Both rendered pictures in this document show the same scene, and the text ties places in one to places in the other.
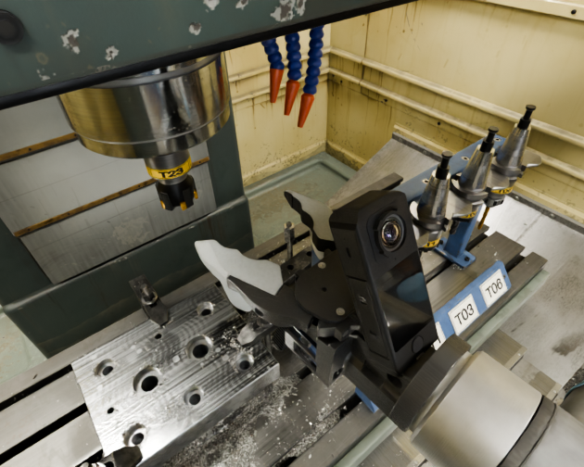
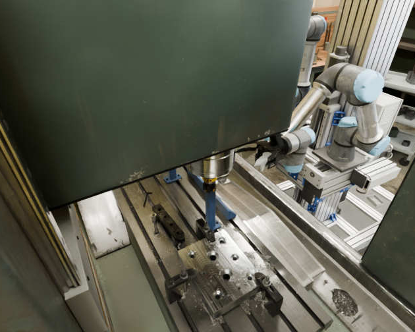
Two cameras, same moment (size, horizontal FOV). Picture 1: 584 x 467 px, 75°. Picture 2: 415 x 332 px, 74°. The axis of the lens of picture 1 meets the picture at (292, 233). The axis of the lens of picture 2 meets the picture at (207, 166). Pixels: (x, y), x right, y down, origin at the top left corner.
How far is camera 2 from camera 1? 0.97 m
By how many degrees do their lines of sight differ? 62
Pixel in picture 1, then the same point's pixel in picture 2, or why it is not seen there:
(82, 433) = (237, 323)
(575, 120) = not seen: hidden behind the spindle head
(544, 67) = not seen: hidden behind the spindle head
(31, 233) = not seen: outside the picture
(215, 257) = (262, 159)
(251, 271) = (265, 155)
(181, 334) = (204, 263)
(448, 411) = (292, 140)
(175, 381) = (228, 263)
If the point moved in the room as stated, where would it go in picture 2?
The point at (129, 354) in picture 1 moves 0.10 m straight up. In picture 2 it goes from (212, 284) to (212, 269)
